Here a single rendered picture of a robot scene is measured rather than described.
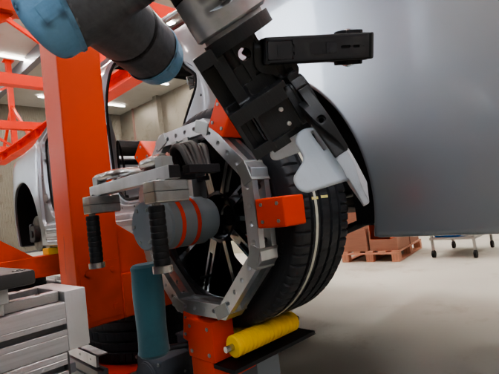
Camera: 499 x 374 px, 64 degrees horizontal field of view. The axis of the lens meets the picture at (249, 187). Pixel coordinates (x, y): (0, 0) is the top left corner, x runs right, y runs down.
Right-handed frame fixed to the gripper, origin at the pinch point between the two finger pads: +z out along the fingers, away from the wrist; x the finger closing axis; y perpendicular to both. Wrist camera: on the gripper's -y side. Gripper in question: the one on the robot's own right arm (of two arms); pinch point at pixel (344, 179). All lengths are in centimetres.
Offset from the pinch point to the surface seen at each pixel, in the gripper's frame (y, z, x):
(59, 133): 59, -23, -106
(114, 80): 123, -53, -660
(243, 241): 22, 29, -61
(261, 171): 7, 11, -52
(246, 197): 13, 14, -49
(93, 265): 59, 11, -62
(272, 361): 36, 67, -58
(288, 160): 0, 13, -53
